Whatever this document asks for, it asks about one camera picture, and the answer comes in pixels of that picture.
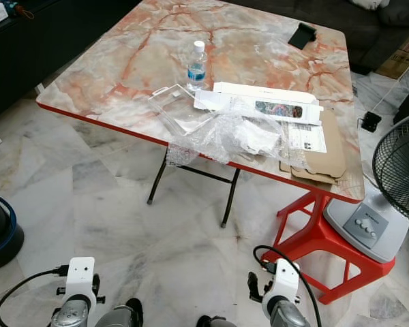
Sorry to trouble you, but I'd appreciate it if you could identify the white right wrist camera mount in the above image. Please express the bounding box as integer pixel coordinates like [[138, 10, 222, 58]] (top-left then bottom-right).
[[259, 258, 301, 305]]

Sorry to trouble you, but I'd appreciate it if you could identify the marble top folding table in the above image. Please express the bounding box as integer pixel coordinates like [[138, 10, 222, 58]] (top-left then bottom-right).
[[36, 0, 366, 229]]

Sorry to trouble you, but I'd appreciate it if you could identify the white printed paper sheet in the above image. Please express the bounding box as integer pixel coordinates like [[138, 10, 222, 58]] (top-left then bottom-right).
[[285, 122, 329, 155]]

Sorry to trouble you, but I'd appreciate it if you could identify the black low console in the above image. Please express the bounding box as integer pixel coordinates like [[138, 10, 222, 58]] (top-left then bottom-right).
[[0, 0, 144, 146]]

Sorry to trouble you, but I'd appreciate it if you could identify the robot black right leg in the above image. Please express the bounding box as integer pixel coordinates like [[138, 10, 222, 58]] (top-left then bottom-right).
[[196, 315, 229, 327]]

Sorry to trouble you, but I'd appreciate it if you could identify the long white cardboard box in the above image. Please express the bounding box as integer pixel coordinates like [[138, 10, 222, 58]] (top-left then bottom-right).
[[194, 82, 324, 127]]

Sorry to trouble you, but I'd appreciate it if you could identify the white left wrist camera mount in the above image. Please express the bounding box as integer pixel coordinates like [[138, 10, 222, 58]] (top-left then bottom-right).
[[65, 257, 98, 305]]

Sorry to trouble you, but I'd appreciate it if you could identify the clear plastic water bottle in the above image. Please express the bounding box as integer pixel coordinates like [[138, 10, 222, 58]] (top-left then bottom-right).
[[186, 40, 209, 93]]

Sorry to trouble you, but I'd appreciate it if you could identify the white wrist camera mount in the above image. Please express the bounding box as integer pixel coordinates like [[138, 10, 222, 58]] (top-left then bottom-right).
[[65, 257, 98, 305], [259, 258, 301, 305]]

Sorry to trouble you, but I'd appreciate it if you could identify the robot black left leg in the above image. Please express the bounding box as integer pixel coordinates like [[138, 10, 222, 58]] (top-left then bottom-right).
[[95, 298, 145, 327]]

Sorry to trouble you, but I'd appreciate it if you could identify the brown cardboard envelope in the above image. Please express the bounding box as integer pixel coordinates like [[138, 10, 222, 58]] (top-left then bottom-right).
[[279, 109, 349, 184]]

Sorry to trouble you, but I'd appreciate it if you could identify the clear plastic tray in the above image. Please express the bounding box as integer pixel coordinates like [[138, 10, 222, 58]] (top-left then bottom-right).
[[149, 84, 216, 136]]

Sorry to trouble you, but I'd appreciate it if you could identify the brown cardboard carton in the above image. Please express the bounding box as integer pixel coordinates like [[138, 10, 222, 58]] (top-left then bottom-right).
[[374, 30, 409, 80]]

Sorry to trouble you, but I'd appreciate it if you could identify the white cloth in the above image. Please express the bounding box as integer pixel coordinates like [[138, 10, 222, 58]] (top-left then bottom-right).
[[348, 0, 390, 11]]

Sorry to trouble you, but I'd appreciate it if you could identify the red plastic stool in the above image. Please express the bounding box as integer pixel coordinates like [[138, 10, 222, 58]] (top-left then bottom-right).
[[259, 189, 397, 305]]

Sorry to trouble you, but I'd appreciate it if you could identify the black rubbish bin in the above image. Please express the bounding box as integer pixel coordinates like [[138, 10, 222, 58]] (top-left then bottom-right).
[[0, 191, 26, 272]]

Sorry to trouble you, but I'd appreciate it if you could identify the clear bubble wrap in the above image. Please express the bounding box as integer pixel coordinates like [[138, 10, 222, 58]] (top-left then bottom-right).
[[166, 106, 309, 168]]

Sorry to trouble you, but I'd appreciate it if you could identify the robot black leg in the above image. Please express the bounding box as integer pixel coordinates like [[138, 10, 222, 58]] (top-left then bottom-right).
[[95, 298, 145, 327], [196, 315, 229, 327]]

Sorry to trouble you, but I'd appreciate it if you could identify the grey standing fan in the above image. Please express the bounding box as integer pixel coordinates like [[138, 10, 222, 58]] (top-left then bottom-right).
[[323, 119, 409, 265]]

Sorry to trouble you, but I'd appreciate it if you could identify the black phone case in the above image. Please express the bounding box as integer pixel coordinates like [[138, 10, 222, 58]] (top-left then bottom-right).
[[288, 22, 318, 50]]

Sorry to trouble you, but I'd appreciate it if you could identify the black power adapter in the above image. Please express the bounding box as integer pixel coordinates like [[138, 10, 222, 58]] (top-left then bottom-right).
[[359, 110, 383, 134]]

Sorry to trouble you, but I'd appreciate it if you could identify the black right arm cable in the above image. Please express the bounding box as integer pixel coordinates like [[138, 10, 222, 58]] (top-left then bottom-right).
[[252, 245, 324, 327]]

